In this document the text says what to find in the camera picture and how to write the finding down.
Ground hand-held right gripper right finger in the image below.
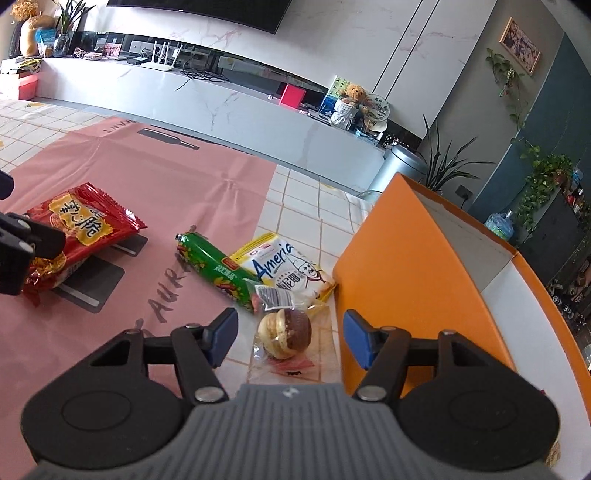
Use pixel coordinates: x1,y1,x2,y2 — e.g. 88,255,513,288
343,309,509,401

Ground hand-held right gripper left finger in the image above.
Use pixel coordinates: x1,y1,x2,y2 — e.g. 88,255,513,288
90,307,239,403

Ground red snack packet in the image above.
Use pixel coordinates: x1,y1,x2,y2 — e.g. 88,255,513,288
22,182,147,306

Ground chocolate puff pastry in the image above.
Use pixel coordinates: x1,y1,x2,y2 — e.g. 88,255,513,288
247,298,334,384

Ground green sausage stick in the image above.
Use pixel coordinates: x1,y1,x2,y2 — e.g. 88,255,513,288
174,225,279,315

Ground orange cardboard box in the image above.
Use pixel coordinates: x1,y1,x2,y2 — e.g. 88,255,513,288
332,173,591,467

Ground yellow white snack packet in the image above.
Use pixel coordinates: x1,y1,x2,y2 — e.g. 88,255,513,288
229,233,337,304

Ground red storage box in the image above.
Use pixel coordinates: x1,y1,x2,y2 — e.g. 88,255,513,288
17,74,40,100

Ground checked tablecloth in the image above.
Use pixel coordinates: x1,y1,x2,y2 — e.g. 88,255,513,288
0,97,386,384

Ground pink table mat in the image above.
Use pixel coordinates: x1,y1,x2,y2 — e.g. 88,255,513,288
0,115,278,480

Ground yellow plush toy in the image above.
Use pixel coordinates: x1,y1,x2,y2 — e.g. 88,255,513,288
21,14,57,58

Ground potted plant in glass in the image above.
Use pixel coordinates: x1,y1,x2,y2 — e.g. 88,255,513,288
51,0,96,58

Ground silver trash can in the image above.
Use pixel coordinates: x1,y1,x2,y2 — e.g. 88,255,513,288
369,147,428,193

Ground blue water jug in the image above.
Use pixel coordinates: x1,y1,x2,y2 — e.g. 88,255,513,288
485,210,516,241

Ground potted snake plant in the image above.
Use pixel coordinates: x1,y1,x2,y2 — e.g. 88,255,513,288
418,115,496,193

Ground white router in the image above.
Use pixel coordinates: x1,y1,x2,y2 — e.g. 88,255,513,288
139,41,179,71

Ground white marble television console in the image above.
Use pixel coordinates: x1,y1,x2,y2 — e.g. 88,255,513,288
34,55,393,195

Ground dark cabinet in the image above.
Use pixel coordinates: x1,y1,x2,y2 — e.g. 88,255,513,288
517,185,591,289

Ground round printed hand fan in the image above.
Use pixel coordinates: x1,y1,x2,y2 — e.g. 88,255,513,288
360,95,391,133

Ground teddy bear bouquet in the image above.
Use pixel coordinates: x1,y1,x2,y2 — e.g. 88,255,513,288
333,84,369,131

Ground hanging pothos plant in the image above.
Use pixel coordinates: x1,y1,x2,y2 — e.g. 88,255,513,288
515,143,574,232

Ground blue green printed box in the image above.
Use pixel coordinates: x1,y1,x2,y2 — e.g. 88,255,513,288
323,76,352,116

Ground red cube box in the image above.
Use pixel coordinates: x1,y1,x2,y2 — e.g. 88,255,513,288
279,84,306,110

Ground black cables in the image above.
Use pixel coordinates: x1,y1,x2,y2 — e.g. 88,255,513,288
182,59,228,85

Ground wall television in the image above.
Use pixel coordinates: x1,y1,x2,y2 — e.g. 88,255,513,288
106,0,294,35

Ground wall climbing vine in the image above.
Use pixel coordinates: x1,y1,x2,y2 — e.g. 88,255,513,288
486,48,530,141

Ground framed wall picture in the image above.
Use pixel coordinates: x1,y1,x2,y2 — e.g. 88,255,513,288
499,17,541,75

